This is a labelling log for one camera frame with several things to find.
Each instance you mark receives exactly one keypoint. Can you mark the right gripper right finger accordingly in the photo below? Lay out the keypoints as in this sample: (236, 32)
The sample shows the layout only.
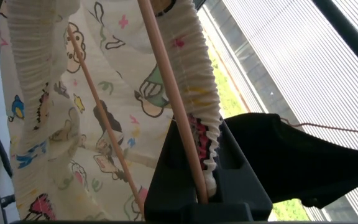
(241, 186)

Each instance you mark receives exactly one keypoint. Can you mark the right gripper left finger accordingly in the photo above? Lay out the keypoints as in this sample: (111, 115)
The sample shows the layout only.
(169, 186)

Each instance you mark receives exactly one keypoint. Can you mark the black short-sleeved shirt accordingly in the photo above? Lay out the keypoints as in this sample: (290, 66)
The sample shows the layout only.
(291, 161)

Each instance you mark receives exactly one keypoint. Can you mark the pink clothes hanger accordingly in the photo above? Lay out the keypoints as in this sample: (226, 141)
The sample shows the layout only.
(172, 93)
(322, 127)

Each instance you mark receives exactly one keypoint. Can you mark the cream printed garment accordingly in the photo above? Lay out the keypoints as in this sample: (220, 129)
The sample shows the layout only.
(120, 77)

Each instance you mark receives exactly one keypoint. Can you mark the window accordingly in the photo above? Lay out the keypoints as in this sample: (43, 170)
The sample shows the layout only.
(306, 62)

